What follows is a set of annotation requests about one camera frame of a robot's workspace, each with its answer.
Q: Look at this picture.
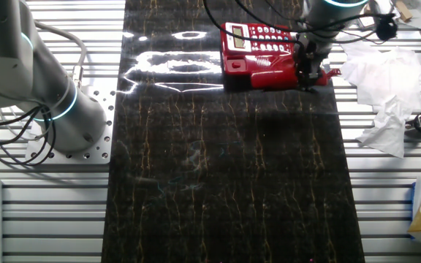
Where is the crumpled white tissue paper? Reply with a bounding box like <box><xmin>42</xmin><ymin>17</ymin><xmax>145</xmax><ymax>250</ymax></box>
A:
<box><xmin>340</xmin><ymin>34</ymin><xmax>421</xmax><ymax>159</ymax></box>

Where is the dark marble pattern mat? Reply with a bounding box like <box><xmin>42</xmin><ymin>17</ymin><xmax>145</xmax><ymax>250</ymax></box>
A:
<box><xmin>100</xmin><ymin>0</ymin><xmax>367</xmax><ymax>263</ymax></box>

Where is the red telephone base with keypad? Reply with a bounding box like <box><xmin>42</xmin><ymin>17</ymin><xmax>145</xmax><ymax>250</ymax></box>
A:
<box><xmin>220</xmin><ymin>22</ymin><xmax>300</xmax><ymax>91</ymax></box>

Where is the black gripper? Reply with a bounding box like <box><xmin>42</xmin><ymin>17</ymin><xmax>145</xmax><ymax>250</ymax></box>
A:
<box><xmin>294</xmin><ymin>32</ymin><xmax>325</xmax><ymax>93</ymax></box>

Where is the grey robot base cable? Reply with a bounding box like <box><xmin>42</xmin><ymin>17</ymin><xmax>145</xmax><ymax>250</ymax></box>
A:
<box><xmin>34</xmin><ymin>20</ymin><xmax>88</xmax><ymax>88</ymax></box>

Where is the small wooden block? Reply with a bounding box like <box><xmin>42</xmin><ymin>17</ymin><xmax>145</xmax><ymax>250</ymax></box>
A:
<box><xmin>395</xmin><ymin>0</ymin><xmax>414</xmax><ymax>22</ymax></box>

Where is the black cable bundle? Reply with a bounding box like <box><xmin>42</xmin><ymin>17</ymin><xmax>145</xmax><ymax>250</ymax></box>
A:
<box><xmin>0</xmin><ymin>104</ymin><xmax>57</xmax><ymax>167</ymax></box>

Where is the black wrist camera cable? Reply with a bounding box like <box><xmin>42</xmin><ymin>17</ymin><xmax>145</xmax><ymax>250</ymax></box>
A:
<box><xmin>202</xmin><ymin>0</ymin><xmax>398</xmax><ymax>45</ymax></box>

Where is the red telephone handset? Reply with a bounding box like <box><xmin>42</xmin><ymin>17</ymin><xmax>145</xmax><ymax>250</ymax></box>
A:
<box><xmin>249</xmin><ymin>67</ymin><xmax>330</xmax><ymax>91</ymax></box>

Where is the perforated metal robot base plate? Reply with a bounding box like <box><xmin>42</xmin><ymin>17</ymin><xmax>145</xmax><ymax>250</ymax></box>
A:
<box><xmin>26</xmin><ymin>85</ymin><xmax>116</xmax><ymax>165</ymax></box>

